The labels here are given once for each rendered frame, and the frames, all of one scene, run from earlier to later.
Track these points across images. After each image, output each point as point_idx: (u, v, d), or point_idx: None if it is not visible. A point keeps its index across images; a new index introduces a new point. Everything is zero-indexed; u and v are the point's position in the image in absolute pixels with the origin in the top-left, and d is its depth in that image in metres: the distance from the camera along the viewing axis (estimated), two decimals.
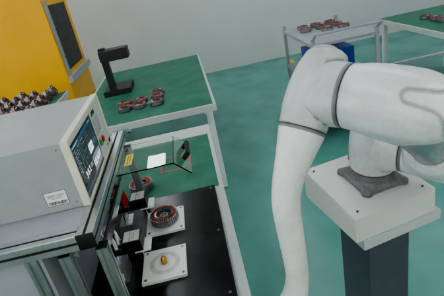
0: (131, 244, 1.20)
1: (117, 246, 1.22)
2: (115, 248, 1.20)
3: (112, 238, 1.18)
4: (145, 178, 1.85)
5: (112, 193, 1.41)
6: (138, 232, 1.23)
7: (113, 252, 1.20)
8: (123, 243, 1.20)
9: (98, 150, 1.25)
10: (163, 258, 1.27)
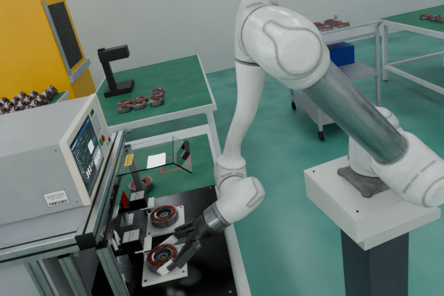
0: (131, 244, 1.20)
1: (117, 246, 1.22)
2: (115, 248, 1.20)
3: (112, 238, 1.18)
4: (145, 178, 1.85)
5: (112, 193, 1.41)
6: (138, 232, 1.23)
7: (113, 252, 1.20)
8: (123, 243, 1.20)
9: (98, 150, 1.25)
10: (163, 258, 1.27)
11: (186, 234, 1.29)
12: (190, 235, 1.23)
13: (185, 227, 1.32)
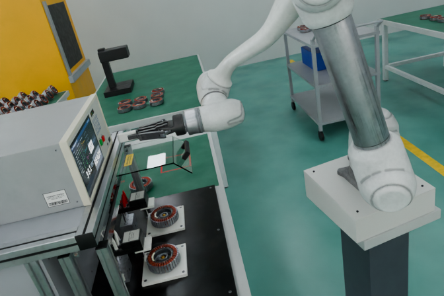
0: (131, 244, 1.20)
1: (117, 246, 1.22)
2: (115, 248, 1.20)
3: (112, 238, 1.18)
4: (145, 178, 1.85)
5: (112, 193, 1.41)
6: (138, 232, 1.23)
7: (113, 252, 1.20)
8: (123, 243, 1.20)
9: (98, 150, 1.25)
10: (163, 258, 1.27)
11: None
12: (162, 124, 1.30)
13: (153, 125, 1.35)
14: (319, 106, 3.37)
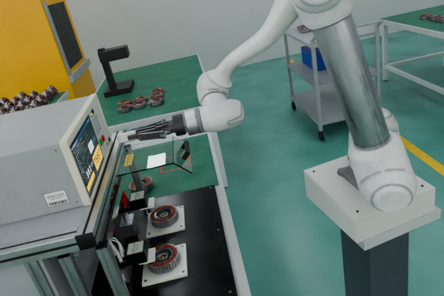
0: (135, 256, 1.22)
1: (121, 258, 1.24)
2: (119, 259, 1.22)
3: (117, 250, 1.20)
4: (145, 178, 1.85)
5: (112, 193, 1.41)
6: (142, 244, 1.25)
7: (118, 263, 1.22)
8: (127, 255, 1.22)
9: (98, 150, 1.25)
10: (163, 258, 1.27)
11: None
12: (162, 125, 1.30)
13: (152, 125, 1.35)
14: (319, 106, 3.37)
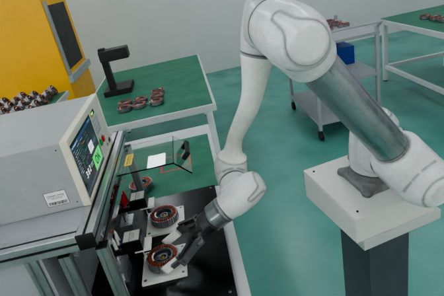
0: (131, 244, 1.20)
1: (117, 246, 1.22)
2: (115, 248, 1.20)
3: (112, 238, 1.18)
4: (145, 178, 1.85)
5: (112, 193, 1.41)
6: (138, 232, 1.23)
7: (113, 252, 1.20)
8: (123, 243, 1.20)
9: (98, 150, 1.25)
10: (163, 258, 1.27)
11: (189, 230, 1.29)
12: (192, 232, 1.22)
13: (187, 222, 1.32)
14: (319, 106, 3.37)
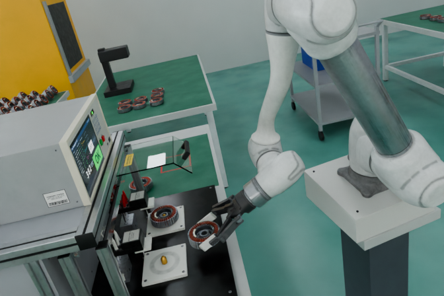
0: (131, 244, 1.20)
1: (117, 246, 1.22)
2: (115, 248, 1.20)
3: (112, 238, 1.18)
4: (145, 178, 1.85)
5: (112, 193, 1.41)
6: (138, 232, 1.23)
7: (113, 252, 1.20)
8: (123, 243, 1.20)
9: (98, 150, 1.25)
10: (163, 258, 1.27)
11: (225, 211, 1.30)
12: (231, 210, 1.24)
13: (223, 204, 1.33)
14: (319, 106, 3.37)
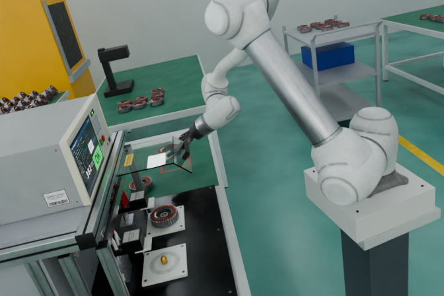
0: (131, 244, 1.20)
1: (117, 246, 1.22)
2: (115, 248, 1.20)
3: (112, 238, 1.18)
4: (145, 178, 1.85)
5: (112, 193, 1.41)
6: (138, 232, 1.23)
7: (113, 252, 1.20)
8: (123, 243, 1.20)
9: (98, 150, 1.25)
10: (163, 258, 1.27)
11: None
12: (185, 135, 1.70)
13: None
14: None
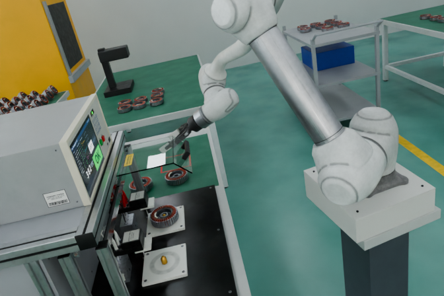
0: (131, 244, 1.20)
1: (117, 246, 1.22)
2: (115, 248, 1.20)
3: (112, 238, 1.18)
4: (145, 178, 1.85)
5: (112, 193, 1.41)
6: (138, 232, 1.23)
7: (113, 252, 1.20)
8: (123, 243, 1.20)
9: (98, 150, 1.25)
10: (163, 258, 1.27)
11: None
12: (184, 127, 1.69)
13: None
14: None
